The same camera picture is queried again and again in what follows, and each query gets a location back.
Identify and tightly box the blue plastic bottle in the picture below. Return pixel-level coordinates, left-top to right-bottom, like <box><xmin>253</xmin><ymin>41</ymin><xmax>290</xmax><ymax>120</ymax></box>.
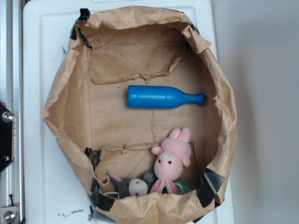
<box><xmin>128</xmin><ymin>85</ymin><xmax>205</xmax><ymax>109</ymax></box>

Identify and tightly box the pink plush bunny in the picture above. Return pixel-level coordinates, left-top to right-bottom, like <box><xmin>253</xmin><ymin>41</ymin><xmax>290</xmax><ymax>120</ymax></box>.
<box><xmin>150</xmin><ymin>127</ymin><xmax>192</xmax><ymax>194</ymax></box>

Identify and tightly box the brown paper bag bin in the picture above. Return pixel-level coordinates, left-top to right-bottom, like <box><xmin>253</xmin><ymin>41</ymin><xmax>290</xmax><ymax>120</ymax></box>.
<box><xmin>43</xmin><ymin>6</ymin><xmax>237</xmax><ymax>224</ymax></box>

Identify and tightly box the grey plush bunny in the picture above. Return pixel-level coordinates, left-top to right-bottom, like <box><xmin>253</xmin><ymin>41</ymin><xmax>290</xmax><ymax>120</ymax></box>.
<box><xmin>107</xmin><ymin>169</ymin><xmax>157</xmax><ymax>199</ymax></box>

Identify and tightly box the green plush toy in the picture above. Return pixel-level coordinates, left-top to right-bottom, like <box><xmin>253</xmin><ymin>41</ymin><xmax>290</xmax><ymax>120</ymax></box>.
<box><xmin>160</xmin><ymin>179</ymin><xmax>191</xmax><ymax>195</ymax></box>

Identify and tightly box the white plastic tray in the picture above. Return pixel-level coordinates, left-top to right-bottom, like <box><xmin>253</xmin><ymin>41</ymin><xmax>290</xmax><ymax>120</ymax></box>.
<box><xmin>23</xmin><ymin>0</ymin><xmax>235</xmax><ymax>224</ymax></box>

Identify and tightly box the black metal bracket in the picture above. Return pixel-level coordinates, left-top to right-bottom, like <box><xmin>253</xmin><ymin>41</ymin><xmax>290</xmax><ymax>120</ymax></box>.
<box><xmin>0</xmin><ymin>100</ymin><xmax>14</xmax><ymax>173</ymax></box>

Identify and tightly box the aluminium frame rail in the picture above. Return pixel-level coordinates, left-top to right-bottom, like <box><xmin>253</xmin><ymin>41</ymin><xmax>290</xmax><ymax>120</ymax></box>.
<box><xmin>0</xmin><ymin>0</ymin><xmax>26</xmax><ymax>224</ymax></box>

